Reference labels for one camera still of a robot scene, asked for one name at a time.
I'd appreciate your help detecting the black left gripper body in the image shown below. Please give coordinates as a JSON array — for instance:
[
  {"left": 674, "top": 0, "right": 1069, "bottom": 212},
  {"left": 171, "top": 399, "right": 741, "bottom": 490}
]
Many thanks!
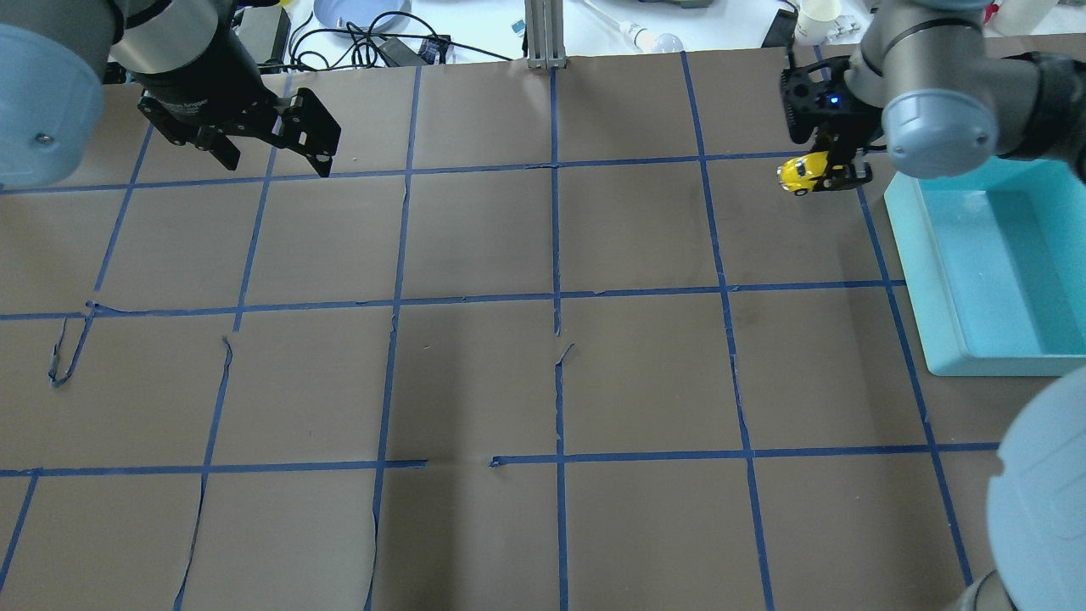
[{"left": 138, "top": 34, "right": 342, "bottom": 160}]

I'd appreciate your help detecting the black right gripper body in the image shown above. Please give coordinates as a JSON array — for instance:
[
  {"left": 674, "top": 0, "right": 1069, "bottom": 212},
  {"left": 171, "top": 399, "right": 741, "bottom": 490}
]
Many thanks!
[{"left": 781, "top": 58, "right": 883, "bottom": 158}]

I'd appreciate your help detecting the yellow beetle toy car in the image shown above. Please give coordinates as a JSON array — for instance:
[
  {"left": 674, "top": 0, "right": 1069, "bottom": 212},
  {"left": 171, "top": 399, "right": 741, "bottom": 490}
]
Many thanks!
[{"left": 776, "top": 151, "right": 829, "bottom": 196}]

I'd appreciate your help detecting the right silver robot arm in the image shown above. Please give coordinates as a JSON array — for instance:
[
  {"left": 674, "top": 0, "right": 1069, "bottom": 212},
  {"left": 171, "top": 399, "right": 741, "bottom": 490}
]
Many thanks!
[{"left": 776, "top": 1, "right": 1083, "bottom": 610}]

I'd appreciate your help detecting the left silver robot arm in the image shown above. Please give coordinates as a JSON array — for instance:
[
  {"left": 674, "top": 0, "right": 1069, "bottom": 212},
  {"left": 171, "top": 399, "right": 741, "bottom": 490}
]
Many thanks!
[{"left": 1, "top": 1, "right": 342, "bottom": 188}]

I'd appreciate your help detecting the white paper cup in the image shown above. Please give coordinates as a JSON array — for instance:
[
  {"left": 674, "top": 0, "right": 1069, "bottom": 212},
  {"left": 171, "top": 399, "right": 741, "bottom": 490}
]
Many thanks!
[{"left": 794, "top": 0, "right": 842, "bottom": 46}]

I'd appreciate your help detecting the blue plate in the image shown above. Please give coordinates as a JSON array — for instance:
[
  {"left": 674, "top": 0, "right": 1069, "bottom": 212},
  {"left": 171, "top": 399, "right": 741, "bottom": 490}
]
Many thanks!
[{"left": 311, "top": 0, "right": 411, "bottom": 36}]

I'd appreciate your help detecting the light blue plastic bin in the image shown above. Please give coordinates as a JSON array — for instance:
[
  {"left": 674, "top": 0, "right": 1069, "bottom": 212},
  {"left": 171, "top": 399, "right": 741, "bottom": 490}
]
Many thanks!
[{"left": 884, "top": 158, "right": 1085, "bottom": 378}]

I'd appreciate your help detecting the white light bulb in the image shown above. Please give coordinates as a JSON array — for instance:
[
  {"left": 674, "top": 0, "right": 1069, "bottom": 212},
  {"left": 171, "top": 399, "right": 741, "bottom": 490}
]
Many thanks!
[{"left": 618, "top": 20, "right": 684, "bottom": 53}]

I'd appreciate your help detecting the aluminium frame post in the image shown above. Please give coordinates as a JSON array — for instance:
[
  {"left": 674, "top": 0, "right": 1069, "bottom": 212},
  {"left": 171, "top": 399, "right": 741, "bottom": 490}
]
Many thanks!
[{"left": 523, "top": 0, "right": 568, "bottom": 71}]

